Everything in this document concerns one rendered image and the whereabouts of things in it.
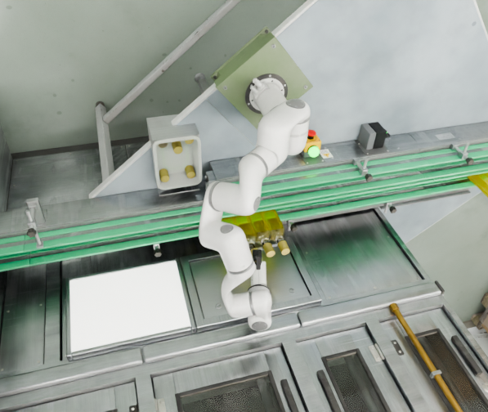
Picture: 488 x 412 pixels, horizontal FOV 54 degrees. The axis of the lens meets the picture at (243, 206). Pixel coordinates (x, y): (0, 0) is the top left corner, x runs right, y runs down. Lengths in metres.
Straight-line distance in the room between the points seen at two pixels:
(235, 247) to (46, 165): 1.45
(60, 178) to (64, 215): 0.56
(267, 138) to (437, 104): 1.08
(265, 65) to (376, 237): 0.91
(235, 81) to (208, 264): 0.71
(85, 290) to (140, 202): 0.38
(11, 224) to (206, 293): 0.75
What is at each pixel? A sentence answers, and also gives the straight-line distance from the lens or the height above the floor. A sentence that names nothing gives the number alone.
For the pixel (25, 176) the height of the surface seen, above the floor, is 0.26.
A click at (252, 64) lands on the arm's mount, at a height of 0.84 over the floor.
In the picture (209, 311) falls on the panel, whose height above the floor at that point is 1.26.
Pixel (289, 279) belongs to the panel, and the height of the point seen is 1.20.
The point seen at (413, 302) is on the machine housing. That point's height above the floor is 1.40.
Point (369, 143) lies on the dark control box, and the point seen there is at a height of 0.83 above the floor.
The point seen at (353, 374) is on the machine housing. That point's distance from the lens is 1.72.
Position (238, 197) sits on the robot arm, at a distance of 1.28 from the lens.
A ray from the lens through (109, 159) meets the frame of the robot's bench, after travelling 2.15.
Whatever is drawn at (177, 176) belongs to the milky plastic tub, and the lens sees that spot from 1.89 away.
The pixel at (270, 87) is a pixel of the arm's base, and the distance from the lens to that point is 1.67.
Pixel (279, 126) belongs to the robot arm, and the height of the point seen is 1.20.
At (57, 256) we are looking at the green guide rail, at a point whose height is 0.95.
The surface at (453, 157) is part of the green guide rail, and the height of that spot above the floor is 0.95.
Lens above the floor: 2.27
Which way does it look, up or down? 46 degrees down
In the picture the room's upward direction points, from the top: 157 degrees clockwise
